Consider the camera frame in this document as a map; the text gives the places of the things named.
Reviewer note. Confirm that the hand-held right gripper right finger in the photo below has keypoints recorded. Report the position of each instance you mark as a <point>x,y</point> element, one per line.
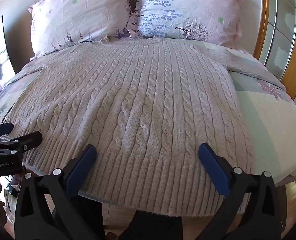
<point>213,167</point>

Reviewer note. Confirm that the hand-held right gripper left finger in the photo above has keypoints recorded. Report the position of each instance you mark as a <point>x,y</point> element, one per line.
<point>80,166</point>

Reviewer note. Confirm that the pink floral pillow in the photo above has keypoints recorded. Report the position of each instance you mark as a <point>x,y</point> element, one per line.
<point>83,15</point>

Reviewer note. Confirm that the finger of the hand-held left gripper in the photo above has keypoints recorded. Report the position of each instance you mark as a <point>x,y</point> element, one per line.
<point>2,129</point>
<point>30,138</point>

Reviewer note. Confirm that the pink lavender-print pillow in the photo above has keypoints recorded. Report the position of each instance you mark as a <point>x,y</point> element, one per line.
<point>188,7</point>

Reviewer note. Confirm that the wooden frame with glass panels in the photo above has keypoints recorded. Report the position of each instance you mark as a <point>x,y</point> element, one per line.
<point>261,17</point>

